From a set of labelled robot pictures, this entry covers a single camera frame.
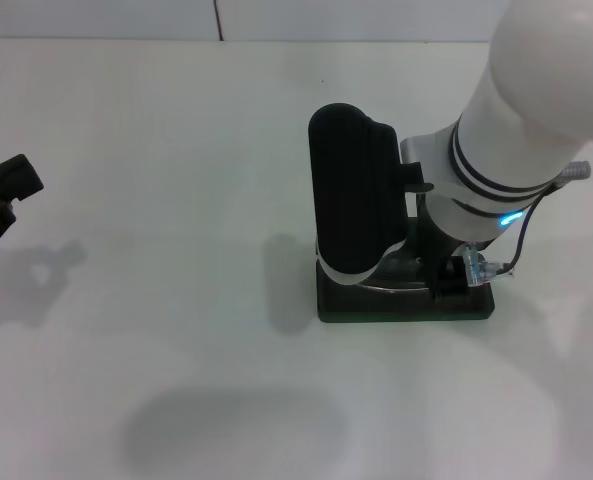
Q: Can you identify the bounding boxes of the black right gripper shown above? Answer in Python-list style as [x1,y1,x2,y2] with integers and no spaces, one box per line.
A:
[402,191,473,302]

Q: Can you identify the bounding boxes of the clear plastic glasses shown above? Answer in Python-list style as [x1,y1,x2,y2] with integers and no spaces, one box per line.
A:
[358,247,435,292]

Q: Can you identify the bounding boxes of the green glasses case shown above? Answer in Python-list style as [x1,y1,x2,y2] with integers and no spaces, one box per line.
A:
[315,249,496,325]

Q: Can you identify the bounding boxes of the right arm clear cable clip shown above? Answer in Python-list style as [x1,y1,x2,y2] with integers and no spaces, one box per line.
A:
[458,247,517,290]

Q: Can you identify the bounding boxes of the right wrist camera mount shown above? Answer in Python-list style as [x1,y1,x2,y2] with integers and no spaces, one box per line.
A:
[399,162,435,194]

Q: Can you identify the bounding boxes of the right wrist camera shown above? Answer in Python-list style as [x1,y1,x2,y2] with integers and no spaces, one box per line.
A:
[308,102,412,287]

